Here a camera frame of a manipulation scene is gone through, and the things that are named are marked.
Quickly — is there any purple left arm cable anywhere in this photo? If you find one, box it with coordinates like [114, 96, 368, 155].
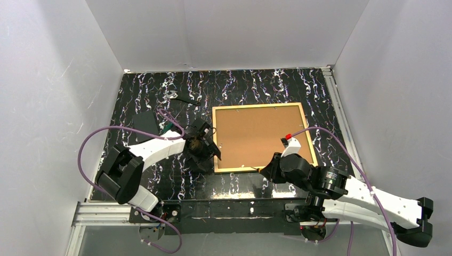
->
[77, 108, 185, 254]

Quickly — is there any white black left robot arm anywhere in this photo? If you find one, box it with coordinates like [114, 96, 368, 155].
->
[94, 118, 221, 213]

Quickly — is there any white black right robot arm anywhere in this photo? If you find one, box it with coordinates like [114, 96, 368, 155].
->
[258, 153, 433, 247]

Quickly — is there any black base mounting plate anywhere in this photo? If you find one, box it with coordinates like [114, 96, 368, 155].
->
[128, 197, 340, 237]

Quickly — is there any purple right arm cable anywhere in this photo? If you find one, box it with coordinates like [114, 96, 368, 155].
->
[291, 127, 398, 256]

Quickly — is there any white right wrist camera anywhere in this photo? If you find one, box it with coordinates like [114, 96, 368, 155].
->
[281, 134, 301, 157]

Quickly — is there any green wooden photo frame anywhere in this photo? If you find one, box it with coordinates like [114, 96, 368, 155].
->
[212, 102, 318, 174]

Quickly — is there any aluminium rail right side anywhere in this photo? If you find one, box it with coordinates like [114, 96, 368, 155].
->
[320, 66, 364, 171]

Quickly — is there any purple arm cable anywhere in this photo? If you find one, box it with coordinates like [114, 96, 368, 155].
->
[77, 108, 185, 254]
[291, 127, 398, 256]

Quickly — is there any green handled screwdriver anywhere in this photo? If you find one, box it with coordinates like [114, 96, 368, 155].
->
[159, 122, 174, 131]

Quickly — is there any aluminium rail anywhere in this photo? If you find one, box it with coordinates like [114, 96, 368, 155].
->
[320, 66, 364, 171]
[66, 202, 392, 255]

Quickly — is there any black small tool on table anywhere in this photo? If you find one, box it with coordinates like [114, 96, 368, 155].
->
[165, 90, 200, 106]

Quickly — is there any aluminium rail front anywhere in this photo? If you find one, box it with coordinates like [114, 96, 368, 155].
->
[66, 202, 392, 255]

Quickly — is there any black square pad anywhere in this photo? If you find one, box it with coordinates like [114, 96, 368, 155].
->
[132, 110, 159, 135]

